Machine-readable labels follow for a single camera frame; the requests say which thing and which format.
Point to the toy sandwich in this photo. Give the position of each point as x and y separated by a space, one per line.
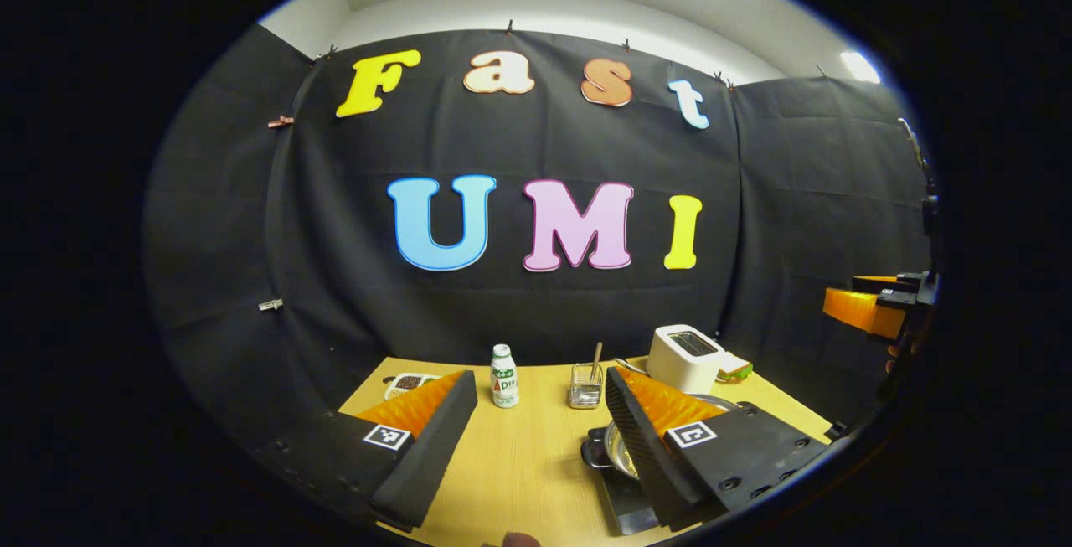
735 368

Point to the black induction cooktop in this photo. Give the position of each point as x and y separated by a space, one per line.
628 505

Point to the stainless steel pot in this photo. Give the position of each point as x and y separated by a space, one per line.
620 451

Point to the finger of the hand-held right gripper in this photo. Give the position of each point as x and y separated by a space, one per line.
863 312
875 283

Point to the white bottle with green label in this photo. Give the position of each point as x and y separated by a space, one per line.
504 379

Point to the row of small dark clips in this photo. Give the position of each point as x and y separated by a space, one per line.
508 28

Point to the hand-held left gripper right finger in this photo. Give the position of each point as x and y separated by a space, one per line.
641 446

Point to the small ceiling light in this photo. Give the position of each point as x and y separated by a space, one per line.
860 67

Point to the white toaster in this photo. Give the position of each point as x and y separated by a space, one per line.
678 363

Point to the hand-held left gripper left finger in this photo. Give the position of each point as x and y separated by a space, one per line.
435 438

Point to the wooden clip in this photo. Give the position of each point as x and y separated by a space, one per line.
280 121

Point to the white divided bean dish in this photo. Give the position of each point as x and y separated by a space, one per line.
409 382

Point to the small black clamp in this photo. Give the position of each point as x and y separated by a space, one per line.
835 430

